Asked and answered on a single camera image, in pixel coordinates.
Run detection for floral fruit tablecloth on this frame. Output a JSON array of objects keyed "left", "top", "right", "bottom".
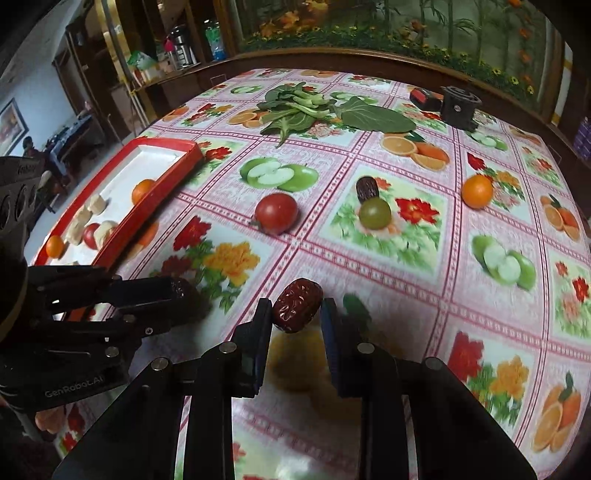
[{"left": 117, "top": 69, "right": 590, "bottom": 479}]

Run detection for orange in tray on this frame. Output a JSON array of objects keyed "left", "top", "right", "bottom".
[
  {"left": 131, "top": 179, "right": 155, "bottom": 205},
  {"left": 45, "top": 235, "right": 65, "bottom": 259}
]

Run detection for green leafy vegetable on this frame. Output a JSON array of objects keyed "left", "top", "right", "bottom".
[{"left": 257, "top": 82, "right": 416, "bottom": 145}]

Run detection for left hand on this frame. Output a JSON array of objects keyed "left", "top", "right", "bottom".
[{"left": 34, "top": 403, "right": 86, "bottom": 434}]

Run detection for green plastic bottle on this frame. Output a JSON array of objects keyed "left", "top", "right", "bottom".
[{"left": 204, "top": 20, "right": 226, "bottom": 61}]

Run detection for seated person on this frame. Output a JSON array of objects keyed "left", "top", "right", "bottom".
[{"left": 22, "top": 136, "right": 51, "bottom": 171}]

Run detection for beige cube block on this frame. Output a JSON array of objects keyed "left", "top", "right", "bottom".
[{"left": 65, "top": 221, "right": 85, "bottom": 246}]

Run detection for red tomato on table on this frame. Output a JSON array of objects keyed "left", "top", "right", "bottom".
[{"left": 250, "top": 193, "right": 298, "bottom": 235}]

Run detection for dark wrinkled date far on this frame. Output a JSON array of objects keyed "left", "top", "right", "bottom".
[{"left": 356, "top": 176, "right": 380, "bottom": 204}]

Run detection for beige block in tray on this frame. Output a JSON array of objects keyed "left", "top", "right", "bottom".
[
  {"left": 87, "top": 194, "right": 107, "bottom": 215},
  {"left": 72, "top": 205, "right": 93, "bottom": 225}
]

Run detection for aquarium with plants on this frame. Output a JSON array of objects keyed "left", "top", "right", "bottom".
[{"left": 229, "top": 0, "right": 570, "bottom": 110}]

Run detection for red rimmed white tray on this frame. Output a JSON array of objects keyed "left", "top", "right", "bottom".
[{"left": 31, "top": 137, "right": 204, "bottom": 268}]

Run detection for orange on table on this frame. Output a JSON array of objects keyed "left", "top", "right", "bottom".
[{"left": 461, "top": 174, "right": 494, "bottom": 210}]

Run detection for red black small box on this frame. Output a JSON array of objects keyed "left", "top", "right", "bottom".
[{"left": 409, "top": 87, "right": 443, "bottom": 112}]

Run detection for red tomato in tray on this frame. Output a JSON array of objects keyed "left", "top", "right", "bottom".
[{"left": 82, "top": 223, "right": 99, "bottom": 250}]

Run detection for dark red date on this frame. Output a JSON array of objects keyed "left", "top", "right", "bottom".
[
  {"left": 273, "top": 278, "right": 324, "bottom": 333},
  {"left": 172, "top": 278, "right": 208, "bottom": 321}
]

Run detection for green round fruit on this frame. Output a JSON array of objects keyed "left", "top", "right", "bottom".
[{"left": 359, "top": 197, "right": 392, "bottom": 230}]

